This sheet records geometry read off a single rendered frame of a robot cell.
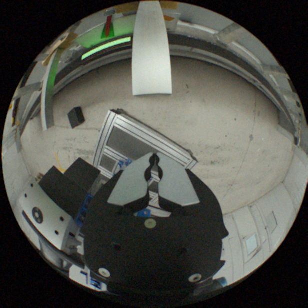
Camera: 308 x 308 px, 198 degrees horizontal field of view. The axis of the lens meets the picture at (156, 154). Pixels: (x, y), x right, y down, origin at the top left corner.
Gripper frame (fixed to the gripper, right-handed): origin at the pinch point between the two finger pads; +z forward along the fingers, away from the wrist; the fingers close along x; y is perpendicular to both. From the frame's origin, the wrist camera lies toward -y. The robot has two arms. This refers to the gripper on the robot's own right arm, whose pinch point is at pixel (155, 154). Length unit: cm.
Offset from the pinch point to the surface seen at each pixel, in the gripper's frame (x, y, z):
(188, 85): 29, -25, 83
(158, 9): 1.2, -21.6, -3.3
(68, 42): -20.3, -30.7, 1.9
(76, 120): -83, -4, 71
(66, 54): -27.0, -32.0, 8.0
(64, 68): -32.4, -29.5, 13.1
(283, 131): 250, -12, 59
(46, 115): -23.3, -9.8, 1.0
